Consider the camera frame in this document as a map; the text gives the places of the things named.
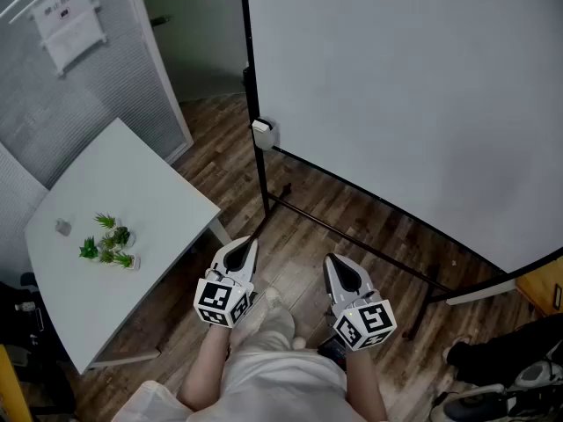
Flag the cluster of small potted plants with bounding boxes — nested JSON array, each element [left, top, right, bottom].
[[78, 212, 142, 272]]

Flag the yellow panel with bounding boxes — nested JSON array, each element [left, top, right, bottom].
[[0, 344, 34, 422]]

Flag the grey-green door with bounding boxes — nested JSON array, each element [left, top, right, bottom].
[[135, 0, 247, 104]]

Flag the white wall sign holder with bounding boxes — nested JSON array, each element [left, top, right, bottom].
[[30, 0, 108, 77]]

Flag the large white whiteboard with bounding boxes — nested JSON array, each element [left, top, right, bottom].
[[239, 0, 563, 342]]

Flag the person's beige trousers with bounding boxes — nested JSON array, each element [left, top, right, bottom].
[[230, 296, 296, 355]]

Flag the white table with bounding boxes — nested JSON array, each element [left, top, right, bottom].
[[24, 118, 232, 375]]

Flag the white door frame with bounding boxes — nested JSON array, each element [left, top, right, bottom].
[[122, 0, 194, 164]]

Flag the black waist device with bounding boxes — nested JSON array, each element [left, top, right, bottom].
[[317, 336, 348, 371]]

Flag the wooden cabinet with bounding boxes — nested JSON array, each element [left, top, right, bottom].
[[515, 255, 563, 318]]

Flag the person's left forearm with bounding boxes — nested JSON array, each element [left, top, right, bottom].
[[178, 323, 232, 412]]

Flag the person's beige shirt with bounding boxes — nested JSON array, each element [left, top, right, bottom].
[[112, 347, 366, 422]]

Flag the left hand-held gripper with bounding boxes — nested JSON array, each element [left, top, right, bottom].
[[193, 236, 260, 329]]

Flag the grey wheeled base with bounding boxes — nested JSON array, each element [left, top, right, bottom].
[[428, 358, 563, 422]]

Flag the person's light shoe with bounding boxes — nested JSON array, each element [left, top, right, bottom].
[[265, 286, 287, 311]]

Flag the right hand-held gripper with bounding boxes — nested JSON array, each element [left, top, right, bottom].
[[324, 255, 398, 352]]

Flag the black office chair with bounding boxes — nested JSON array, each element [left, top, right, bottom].
[[0, 273, 78, 417]]

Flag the person's right forearm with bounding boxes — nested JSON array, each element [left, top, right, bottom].
[[345, 347, 388, 422]]

